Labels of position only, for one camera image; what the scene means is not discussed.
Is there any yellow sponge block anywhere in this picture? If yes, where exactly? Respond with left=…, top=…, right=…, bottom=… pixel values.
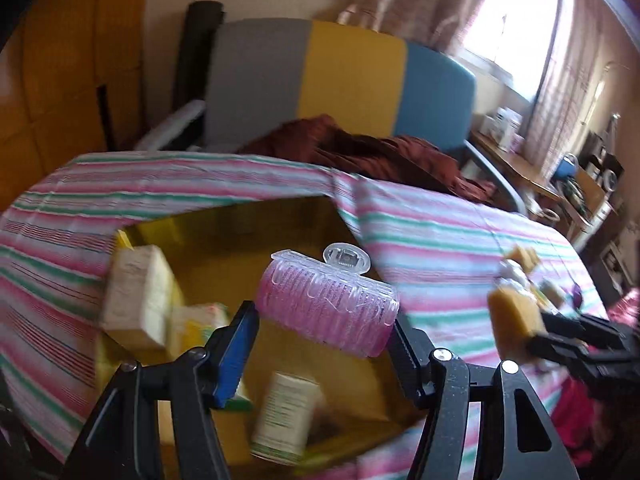
left=487, top=286, right=547, bottom=365

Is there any green cracker packet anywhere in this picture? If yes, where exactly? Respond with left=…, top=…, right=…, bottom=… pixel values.
left=166, top=304, right=254, bottom=412

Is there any kraft paper ointment box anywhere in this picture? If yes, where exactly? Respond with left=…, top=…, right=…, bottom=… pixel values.
left=100, top=245, right=175, bottom=352

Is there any pink hair roller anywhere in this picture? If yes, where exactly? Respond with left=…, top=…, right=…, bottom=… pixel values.
left=255, top=243, right=400, bottom=358

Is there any red pillow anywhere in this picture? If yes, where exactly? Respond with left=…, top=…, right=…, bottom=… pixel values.
left=551, top=377, right=639, bottom=479

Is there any wooden desk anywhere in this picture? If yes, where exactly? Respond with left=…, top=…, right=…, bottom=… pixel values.
left=470, top=131, right=592, bottom=240

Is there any gold open storage box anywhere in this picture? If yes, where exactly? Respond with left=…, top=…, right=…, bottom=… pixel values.
left=115, top=196, right=421, bottom=479

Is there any white green bottle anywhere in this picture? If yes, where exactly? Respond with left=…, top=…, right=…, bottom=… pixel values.
left=250, top=373, right=322, bottom=466

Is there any blue bag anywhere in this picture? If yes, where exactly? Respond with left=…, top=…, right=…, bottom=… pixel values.
left=551, top=153, right=579, bottom=182

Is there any striped bed sheet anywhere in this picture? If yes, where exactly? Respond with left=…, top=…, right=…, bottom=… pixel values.
left=1, top=152, right=605, bottom=460

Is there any dark red jacket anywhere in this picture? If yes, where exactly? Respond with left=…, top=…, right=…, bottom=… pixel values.
left=238, top=114, right=497, bottom=205

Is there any orange wooden wardrobe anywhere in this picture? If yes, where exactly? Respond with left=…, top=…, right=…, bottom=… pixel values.
left=1, top=0, right=146, bottom=208

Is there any grey yellow blue chair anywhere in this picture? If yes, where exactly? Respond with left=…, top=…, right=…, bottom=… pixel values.
left=137, top=18, right=526, bottom=214

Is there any black rolled mat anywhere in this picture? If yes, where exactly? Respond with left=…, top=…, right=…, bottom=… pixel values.
left=171, top=0, right=224, bottom=112

